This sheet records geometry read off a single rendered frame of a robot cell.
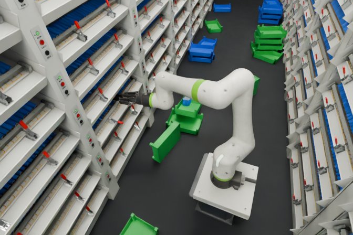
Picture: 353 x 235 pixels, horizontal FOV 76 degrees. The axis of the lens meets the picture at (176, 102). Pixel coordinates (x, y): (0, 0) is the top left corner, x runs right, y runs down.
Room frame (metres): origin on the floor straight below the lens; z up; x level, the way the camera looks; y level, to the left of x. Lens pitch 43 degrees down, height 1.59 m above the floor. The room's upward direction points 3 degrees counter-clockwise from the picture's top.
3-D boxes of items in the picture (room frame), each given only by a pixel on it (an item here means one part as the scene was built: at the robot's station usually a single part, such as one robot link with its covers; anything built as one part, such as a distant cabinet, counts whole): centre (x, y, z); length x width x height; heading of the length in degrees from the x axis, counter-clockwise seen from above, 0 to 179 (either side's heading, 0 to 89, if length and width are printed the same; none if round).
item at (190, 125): (1.39, -0.07, 0.04); 0.30 x 0.20 x 0.08; 70
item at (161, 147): (1.13, 0.10, 0.10); 0.30 x 0.08 x 0.20; 143
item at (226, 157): (0.68, -0.26, 0.48); 0.16 x 0.13 x 0.19; 129
